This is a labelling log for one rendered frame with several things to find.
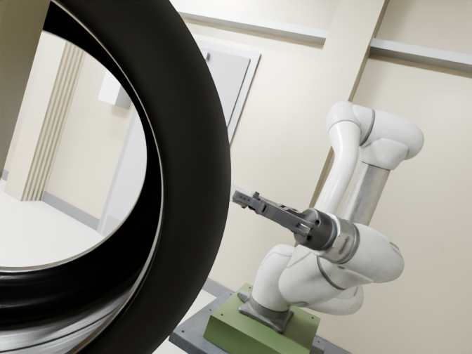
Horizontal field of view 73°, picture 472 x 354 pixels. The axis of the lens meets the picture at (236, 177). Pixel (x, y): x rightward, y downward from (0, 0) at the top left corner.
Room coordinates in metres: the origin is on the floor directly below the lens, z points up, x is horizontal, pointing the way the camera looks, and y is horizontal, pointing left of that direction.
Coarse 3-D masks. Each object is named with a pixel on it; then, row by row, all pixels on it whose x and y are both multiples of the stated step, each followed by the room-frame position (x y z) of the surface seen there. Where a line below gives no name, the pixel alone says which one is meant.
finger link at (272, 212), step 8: (264, 200) 0.53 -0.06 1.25; (272, 208) 0.53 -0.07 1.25; (264, 216) 0.53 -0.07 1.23; (272, 216) 0.53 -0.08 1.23; (280, 216) 0.53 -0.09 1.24; (288, 216) 0.53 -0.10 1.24; (296, 216) 0.54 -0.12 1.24; (280, 224) 0.53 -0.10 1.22; (288, 224) 0.53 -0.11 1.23; (304, 224) 0.53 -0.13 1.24; (312, 224) 0.54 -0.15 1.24; (304, 232) 0.53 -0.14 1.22
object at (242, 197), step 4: (236, 192) 0.53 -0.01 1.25; (240, 192) 0.53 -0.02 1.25; (232, 196) 0.54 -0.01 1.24; (236, 196) 0.53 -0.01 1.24; (240, 196) 0.53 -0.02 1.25; (244, 196) 0.53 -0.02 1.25; (248, 196) 0.53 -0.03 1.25; (240, 200) 0.53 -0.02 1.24; (244, 200) 0.53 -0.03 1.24; (248, 200) 0.54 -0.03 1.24; (252, 200) 0.54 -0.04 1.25; (256, 200) 0.53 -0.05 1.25; (248, 204) 0.54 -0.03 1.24; (252, 204) 0.54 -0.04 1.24; (256, 204) 0.53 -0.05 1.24; (260, 204) 0.53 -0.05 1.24; (264, 204) 0.53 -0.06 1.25; (256, 208) 0.53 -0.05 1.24; (260, 208) 0.53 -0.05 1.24
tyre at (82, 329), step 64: (64, 0) 0.27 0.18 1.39; (128, 0) 0.29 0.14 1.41; (128, 64) 0.29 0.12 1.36; (192, 64) 0.33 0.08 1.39; (192, 128) 0.32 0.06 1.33; (192, 192) 0.33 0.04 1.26; (128, 256) 0.59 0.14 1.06; (192, 256) 0.34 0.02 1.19; (0, 320) 0.50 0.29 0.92; (64, 320) 0.51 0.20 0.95; (128, 320) 0.32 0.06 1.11
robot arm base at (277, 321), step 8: (240, 296) 1.23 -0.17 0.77; (248, 296) 1.21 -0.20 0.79; (248, 304) 1.18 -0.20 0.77; (256, 304) 1.15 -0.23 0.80; (240, 312) 1.15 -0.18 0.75; (248, 312) 1.14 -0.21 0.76; (256, 312) 1.14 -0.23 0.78; (264, 312) 1.13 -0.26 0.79; (272, 312) 1.12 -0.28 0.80; (280, 312) 1.13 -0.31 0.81; (288, 312) 1.17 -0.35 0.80; (256, 320) 1.13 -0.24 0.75; (264, 320) 1.12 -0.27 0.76; (272, 320) 1.12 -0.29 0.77; (280, 320) 1.13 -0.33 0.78; (272, 328) 1.10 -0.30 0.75; (280, 328) 1.10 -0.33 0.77
